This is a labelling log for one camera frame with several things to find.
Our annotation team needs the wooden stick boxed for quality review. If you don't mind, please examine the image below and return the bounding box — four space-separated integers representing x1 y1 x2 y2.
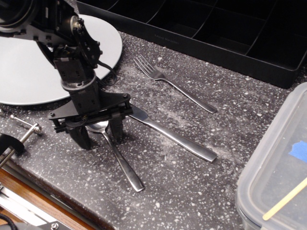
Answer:
262 178 307 221

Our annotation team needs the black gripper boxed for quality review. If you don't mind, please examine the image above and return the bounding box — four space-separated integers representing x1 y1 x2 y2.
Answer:
48 83 132 150

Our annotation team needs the metal clamp with black pad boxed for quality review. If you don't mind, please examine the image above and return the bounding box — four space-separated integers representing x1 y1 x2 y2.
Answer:
0 114 42 168

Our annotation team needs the grey round plate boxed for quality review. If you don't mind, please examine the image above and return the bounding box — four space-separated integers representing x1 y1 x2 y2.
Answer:
0 14 122 105

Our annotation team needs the black cutlery organizer tray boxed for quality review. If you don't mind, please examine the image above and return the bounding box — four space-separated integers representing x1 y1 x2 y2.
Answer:
77 0 307 89

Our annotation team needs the clear plastic storage container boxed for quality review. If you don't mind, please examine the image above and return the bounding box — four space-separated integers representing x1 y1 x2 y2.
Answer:
236 83 307 230

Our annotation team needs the silver metal knife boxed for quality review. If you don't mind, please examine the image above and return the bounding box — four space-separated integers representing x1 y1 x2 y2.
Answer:
130 105 217 163

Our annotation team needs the silver metal spoon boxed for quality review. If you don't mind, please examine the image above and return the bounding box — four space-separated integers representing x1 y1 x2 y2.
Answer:
86 121 145 192

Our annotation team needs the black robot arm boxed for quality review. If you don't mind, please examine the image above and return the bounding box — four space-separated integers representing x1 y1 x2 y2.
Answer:
0 0 132 149

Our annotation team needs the blue tape piece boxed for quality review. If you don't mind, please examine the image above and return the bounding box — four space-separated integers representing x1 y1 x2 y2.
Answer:
289 141 307 161

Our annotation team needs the silver metal fork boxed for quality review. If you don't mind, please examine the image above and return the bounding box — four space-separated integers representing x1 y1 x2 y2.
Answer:
133 55 217 114

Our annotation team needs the wooden and metal rail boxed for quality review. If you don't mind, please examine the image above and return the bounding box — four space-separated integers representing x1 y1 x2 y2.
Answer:
0 168 98 230

